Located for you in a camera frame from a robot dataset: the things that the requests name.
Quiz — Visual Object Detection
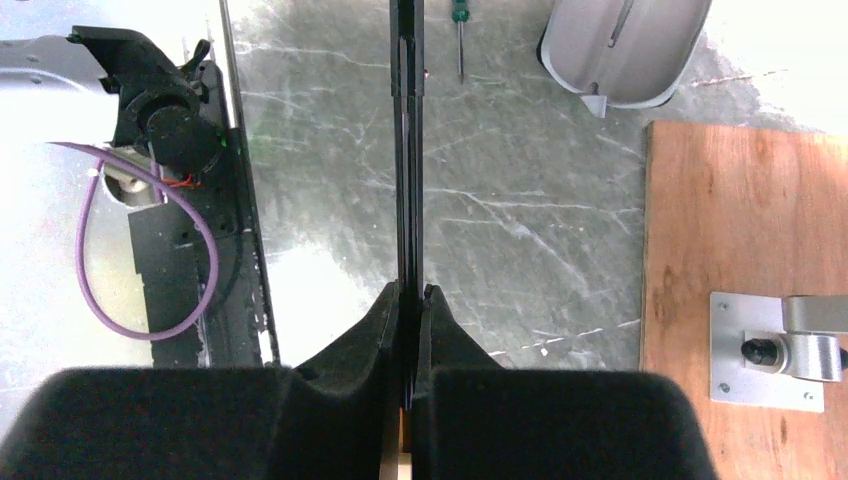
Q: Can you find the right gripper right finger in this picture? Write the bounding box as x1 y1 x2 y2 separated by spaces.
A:
411 285 716 479

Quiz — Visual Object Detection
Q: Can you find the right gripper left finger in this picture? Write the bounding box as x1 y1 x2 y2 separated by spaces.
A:
1 283 399 479

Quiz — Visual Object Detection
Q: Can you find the grey black umbrella case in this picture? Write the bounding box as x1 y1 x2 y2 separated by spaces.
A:
536 0 712 118

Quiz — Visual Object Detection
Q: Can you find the beige umbrella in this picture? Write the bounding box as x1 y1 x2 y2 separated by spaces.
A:
389 0 425 455

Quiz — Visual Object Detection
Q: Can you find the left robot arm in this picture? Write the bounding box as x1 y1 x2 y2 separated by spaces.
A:
68 26 227 193

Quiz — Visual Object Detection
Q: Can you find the wooden base board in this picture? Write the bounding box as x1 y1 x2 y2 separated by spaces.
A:
640 121 847 479

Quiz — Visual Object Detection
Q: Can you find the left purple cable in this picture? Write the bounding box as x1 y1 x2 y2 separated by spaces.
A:
47 140 221 343

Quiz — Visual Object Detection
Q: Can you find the metal stand bracket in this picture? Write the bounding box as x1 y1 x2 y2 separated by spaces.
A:
709 291 847 413

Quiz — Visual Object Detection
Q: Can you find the green handled screwdriver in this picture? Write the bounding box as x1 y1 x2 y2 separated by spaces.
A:
451 0 470 84

